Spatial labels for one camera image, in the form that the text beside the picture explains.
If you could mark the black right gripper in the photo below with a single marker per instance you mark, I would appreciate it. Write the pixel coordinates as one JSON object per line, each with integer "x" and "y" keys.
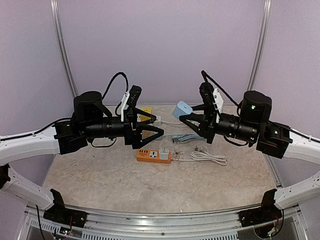
{"x": 211, "y": 125}

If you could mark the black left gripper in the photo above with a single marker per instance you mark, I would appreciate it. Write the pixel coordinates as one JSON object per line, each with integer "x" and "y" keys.
{"x": 130, "y": 115}

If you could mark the yellow cube socket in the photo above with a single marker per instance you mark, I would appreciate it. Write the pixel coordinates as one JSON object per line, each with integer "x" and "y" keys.
{"x": 146, "y": 109}

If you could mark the white power strip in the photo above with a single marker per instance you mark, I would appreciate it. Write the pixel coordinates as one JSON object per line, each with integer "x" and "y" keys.
{"x": 158, "y": 122}

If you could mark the blue plug adapter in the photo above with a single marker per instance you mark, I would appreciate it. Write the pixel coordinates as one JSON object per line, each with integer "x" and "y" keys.
{"x": 182, "y": 109}

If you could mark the blue power strip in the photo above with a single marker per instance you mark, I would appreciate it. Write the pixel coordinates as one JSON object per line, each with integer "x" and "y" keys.
{"x": 181, "y": 138}

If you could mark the orange power strip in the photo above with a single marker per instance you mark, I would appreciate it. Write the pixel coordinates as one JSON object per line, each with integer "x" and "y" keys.
{"x": 199, "y": 154}

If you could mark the white charger with cable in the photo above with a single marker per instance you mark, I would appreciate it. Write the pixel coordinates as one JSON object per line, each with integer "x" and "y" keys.
{"x": 165, "y": 154}

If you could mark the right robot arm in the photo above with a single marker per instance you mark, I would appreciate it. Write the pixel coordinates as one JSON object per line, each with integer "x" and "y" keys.
{"x": 252, "y": 126}

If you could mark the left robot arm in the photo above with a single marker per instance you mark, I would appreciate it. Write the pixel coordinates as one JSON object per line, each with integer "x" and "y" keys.
{"x": 90, "y": 120}

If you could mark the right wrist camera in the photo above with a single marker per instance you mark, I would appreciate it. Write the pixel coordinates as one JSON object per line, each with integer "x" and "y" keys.
{"x": 206, "y": 91}

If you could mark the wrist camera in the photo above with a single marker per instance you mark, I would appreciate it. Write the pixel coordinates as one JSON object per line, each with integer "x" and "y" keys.
{"x": 206, "y": 91}
{"x": 128, "y": 104}

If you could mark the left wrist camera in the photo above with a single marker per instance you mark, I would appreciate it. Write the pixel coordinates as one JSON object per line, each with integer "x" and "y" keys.
{"x": 128, "y": 104}

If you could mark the front aluminium rail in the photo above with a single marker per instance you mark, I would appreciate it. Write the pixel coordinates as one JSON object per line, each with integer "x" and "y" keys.
{"x": 116, "y": 225}

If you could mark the right aluminium frame post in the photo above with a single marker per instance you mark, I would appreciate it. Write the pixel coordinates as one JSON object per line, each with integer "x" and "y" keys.
{"x": 260, "y": 44}

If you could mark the aluminium frame post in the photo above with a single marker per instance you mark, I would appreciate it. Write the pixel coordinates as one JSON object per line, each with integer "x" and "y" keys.
{"x": 57, "y": 24}
{"x": 260, "y": 44}

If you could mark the left aluminium frame post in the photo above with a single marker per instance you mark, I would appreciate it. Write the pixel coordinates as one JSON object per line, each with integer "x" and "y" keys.
{"x": 57, "y": 24}

